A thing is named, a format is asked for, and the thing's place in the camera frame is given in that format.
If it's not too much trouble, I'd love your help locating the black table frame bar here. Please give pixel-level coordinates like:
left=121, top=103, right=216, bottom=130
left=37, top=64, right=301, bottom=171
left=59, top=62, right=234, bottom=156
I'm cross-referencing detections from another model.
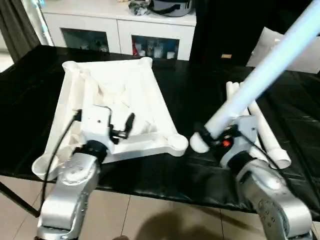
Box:
left=0, top=179, right=42, bottom=219

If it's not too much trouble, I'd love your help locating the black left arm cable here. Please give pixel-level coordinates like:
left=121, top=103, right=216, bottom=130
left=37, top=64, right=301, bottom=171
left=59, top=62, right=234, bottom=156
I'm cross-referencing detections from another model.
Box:
left=41, top=109, right=83, bottom=202

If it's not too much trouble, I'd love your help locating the grey curtain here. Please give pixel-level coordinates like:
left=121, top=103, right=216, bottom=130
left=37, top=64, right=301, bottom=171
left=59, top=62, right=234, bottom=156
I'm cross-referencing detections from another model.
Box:
left=0, top=0, right=47, bottom=62

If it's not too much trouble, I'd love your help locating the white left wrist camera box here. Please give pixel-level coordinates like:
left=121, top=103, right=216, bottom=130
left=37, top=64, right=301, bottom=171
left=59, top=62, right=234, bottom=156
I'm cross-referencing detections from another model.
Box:
left=79, top=105, right=115, bottom=153

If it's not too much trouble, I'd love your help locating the black work mat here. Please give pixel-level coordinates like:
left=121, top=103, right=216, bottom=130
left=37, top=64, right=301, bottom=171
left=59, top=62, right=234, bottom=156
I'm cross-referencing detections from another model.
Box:
left=0, top=45, right=320, bottom=221

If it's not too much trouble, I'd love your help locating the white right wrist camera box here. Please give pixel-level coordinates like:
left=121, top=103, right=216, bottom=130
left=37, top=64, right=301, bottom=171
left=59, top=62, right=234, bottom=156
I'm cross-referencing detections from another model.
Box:
left=234, top=115, right=259, bottom=153

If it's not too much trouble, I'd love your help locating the white glass-door cabinet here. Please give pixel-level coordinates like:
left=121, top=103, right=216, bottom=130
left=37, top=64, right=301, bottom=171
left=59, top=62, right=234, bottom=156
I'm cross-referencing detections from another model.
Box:
left=36, top=0, right=197, bottom=62

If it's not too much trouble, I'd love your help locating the dark bag on cabinet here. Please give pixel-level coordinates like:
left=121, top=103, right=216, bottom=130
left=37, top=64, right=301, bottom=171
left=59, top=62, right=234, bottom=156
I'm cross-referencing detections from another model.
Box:
left=149, top=0, right=194, bottom=17

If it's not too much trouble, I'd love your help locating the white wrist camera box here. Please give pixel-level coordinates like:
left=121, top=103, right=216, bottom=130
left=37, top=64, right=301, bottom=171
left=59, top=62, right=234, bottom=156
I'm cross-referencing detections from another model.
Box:
left=79, top=105, right=115, bottom=153
left=234, top=115, right=259, bottom=153

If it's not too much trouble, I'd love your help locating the white plastic table leg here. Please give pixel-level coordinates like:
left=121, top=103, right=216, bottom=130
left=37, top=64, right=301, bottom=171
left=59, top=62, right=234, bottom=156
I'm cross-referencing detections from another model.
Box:
left=252, top=99, right=292, bottom=169
left=188, top=0, right=320, bottom=154
left=248, top=102, right=282, bottom=160
left=225, top=81, right=241, bottom=113

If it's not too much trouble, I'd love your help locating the white plastic table top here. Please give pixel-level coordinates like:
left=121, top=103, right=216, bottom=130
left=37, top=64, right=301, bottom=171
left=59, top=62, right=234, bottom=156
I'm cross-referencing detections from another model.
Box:
left=31, top=57, right=190, bottom=181

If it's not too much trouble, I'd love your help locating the small clutter pile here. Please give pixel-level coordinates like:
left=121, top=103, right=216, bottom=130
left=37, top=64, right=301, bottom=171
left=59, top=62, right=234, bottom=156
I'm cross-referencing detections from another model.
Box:
left=127, top=0, right=152, bottom=16

